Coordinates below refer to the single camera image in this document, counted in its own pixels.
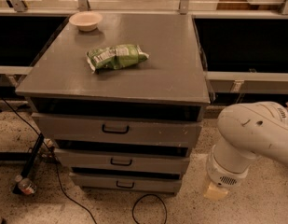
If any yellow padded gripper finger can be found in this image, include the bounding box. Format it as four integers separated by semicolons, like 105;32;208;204
203;178;228;201

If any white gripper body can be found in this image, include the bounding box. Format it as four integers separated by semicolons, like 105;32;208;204
206;153;248;188

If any grey drawer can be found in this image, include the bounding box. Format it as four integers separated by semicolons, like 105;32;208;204
32;113;201;147
55;148;189;175
69;172;182;194

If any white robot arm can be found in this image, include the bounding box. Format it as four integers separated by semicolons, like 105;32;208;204
204;102;288;201

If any grey bottom drawer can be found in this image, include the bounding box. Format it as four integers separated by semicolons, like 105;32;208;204
69;172;182;194

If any grey drawer cabinet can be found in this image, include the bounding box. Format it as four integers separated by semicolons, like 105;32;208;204
16;14;210;181

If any grey top drawer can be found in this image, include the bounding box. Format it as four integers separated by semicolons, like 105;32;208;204
32;113;201;147

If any green chip bag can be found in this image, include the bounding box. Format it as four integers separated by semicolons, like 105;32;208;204
86;44;149;72

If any black stand leg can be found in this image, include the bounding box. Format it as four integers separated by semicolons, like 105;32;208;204
13;133;44;194

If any beige bowl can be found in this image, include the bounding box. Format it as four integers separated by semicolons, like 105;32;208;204
69;11;103;32

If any grey metal railing frame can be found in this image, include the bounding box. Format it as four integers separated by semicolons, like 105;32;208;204
0;0;288;95

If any black floor cable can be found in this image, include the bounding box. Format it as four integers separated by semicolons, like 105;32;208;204
1;97;168;224

